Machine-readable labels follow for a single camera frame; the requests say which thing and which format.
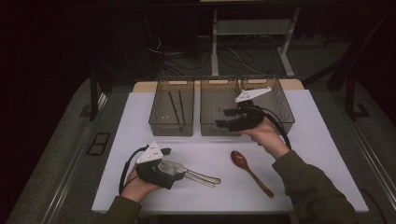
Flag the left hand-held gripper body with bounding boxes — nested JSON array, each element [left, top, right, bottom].
[[135, 141, 176, 190]]

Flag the hand-held gripper cable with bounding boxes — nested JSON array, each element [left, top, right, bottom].
[[119, 145, 149, 195], [261, 106, 292, 150]]

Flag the steel fork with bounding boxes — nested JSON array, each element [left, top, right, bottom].
[[158, 162, 217, 189]]

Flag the black chopstick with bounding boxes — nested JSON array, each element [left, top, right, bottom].
[[168, 91, 181, 126], [177, 90, 186, 126]]

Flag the tangle of floor cables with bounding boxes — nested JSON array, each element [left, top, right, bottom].
[[144, 32, 269, 77]]

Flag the right hand-held gripper cable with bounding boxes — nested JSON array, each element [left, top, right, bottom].
[[261, 106, 292, 150]]

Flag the person's right hand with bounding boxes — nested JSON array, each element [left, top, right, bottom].
[[241, 117, 291, 161]]

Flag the brown wooden spoon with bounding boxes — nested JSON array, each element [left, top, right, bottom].
[[230, 150, 276, 199]]

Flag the white metal stand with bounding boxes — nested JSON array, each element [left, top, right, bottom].
[[211, 7, 302, 78]]

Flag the dark metal stand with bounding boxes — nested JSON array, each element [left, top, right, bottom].
[[303, 8, 372, 120], [88, 66, 108, 122]]

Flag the left hand-held gripper cable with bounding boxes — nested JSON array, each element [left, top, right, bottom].
[[119, 145, 149, 195]]

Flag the person's left hand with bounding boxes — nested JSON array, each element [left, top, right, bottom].
[[120, 169, 162, 203]]

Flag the black floor socket frame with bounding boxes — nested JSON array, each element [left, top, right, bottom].
[[86, 132, 111, 157]]

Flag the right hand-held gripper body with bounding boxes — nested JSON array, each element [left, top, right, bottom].
[[228, 87, 273, 133]]

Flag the smoky clear plastic bin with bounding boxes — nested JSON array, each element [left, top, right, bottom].
[[199, 77, 245, 137], [239, 77, 296, 135], [148, 78, 195, 137]]

